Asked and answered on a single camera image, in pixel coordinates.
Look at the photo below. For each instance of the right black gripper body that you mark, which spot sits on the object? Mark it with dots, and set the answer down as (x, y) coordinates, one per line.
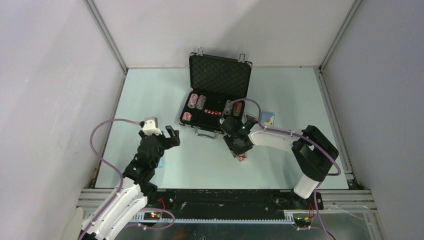
(235, 147)

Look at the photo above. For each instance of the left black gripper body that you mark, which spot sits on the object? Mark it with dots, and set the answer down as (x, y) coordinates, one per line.
(162, 143)

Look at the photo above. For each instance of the red white chip stack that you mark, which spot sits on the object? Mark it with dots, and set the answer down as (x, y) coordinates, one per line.
(187, 116)
(242, 157)

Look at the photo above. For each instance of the black poker set case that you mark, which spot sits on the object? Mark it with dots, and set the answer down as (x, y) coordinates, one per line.
(219, 79)

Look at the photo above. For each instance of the green chip stack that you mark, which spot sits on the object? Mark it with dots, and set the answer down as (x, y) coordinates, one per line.
(228, 107)

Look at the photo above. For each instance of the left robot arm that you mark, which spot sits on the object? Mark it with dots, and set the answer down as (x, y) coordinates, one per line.
(134, 190)

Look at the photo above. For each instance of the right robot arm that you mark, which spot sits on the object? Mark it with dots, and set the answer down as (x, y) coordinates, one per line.
(313, 152)

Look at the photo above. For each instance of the orange brown chip stack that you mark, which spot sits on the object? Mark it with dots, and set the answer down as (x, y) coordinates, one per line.
(237, 108)

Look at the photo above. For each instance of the blue playing card box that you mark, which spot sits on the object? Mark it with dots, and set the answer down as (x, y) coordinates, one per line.
(267, 119)

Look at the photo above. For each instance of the row of red dice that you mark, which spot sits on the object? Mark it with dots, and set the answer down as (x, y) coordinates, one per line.
(212, 112)

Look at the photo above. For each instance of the pink white chip stack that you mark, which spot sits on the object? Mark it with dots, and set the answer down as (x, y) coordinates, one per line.
(192, 100)

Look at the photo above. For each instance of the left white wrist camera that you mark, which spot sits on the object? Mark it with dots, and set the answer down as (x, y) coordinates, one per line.
(150, 126)

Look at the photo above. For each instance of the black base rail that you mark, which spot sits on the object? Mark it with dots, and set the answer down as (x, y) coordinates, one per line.
(232, 204)

